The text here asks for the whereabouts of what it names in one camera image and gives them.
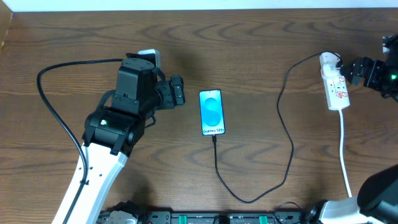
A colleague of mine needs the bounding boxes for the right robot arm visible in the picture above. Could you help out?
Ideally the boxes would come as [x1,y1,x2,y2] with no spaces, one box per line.
[302,35,397,223]

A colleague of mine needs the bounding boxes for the black USB charging cable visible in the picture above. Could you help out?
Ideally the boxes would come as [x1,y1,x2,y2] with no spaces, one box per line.
[211,50,344,204]

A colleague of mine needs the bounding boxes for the blue Galaxy smartphone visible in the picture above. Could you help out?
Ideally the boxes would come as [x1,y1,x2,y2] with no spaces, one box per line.
[199,89,226,136]

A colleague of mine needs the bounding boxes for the white USB charger adapter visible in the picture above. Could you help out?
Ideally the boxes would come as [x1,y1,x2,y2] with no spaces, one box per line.
[320,52,342,80]

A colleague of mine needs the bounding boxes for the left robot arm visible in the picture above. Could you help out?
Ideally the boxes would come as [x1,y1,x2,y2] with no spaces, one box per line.
[53,49,185,223]

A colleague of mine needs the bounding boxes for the white power strip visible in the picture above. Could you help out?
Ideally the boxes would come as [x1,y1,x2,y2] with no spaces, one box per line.
[321,72,350,111]

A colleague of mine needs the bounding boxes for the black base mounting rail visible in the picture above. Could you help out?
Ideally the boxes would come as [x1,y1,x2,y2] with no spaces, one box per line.
[96,201,312,224]

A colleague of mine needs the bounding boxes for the black left camera cable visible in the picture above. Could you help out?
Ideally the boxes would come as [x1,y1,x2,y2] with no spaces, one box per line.
[36,58,125,224]

